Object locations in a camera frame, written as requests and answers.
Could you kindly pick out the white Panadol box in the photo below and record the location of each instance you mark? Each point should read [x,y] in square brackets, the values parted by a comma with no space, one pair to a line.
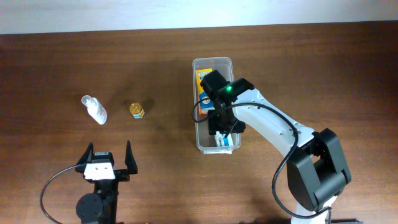
[221,140]

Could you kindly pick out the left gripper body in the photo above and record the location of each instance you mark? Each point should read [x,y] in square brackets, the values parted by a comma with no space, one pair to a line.
[120,175]

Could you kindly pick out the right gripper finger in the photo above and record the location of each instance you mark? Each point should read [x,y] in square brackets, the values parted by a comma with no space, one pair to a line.
[214,123]
[237,127]

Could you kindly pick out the yellow blue medicine box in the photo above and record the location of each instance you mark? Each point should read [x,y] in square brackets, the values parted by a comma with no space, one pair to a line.
[205,103]

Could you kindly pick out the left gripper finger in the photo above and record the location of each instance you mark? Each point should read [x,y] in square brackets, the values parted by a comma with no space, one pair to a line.
[87,155]
[130,161]

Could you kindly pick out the white spray bottle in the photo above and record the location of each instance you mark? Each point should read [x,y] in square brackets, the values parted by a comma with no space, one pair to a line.
[95,109]

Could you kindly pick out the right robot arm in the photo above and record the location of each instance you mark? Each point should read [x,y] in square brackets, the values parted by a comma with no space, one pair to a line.
[313,171]

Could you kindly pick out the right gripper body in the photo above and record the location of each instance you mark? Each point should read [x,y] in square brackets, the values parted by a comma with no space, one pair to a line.
[227,121]

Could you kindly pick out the small gold-lid balm jar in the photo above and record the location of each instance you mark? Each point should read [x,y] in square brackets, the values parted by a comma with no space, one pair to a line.
[136,110]

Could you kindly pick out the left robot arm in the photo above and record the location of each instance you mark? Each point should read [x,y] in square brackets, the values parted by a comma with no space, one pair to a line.
[100,206]

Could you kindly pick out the clear plastic container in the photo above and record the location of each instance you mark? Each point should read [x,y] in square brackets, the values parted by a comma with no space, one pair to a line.
[205,142]

